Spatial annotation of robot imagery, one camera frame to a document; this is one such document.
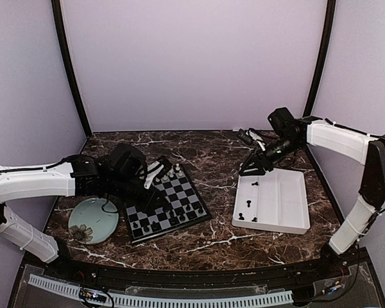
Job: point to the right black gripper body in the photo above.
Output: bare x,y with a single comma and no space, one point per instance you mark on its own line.
287,148

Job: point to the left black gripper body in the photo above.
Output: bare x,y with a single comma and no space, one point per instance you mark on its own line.
117,190

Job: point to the black chess pawn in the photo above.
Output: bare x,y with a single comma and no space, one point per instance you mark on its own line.
173,219

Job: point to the black and white chessboard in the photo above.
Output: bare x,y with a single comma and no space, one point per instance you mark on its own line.
179,190

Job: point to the white plastic tray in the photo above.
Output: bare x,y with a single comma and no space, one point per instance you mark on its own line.
279,202

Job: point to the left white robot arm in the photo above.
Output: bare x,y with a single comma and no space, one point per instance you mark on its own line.
74,176

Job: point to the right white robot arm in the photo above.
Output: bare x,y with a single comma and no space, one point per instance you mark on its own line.
365,149

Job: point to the green floral ceramic plate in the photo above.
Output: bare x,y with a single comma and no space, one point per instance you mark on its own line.
93,221

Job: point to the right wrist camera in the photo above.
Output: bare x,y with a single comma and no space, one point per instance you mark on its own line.
280,119

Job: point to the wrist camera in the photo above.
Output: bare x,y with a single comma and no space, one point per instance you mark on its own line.
129,163
280,119

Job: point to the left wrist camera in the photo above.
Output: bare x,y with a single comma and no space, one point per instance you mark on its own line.
129,163

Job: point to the right black frame post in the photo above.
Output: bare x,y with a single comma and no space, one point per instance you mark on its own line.
321,58

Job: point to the black frame post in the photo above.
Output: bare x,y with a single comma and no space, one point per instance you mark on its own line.
68,66
321,58

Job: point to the black front rail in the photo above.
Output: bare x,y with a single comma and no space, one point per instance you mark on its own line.
287,276

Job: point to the white slotted cable duct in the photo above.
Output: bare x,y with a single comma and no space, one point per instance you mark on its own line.
153,297

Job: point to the left black frame post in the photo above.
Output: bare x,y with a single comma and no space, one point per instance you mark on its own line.
68,66

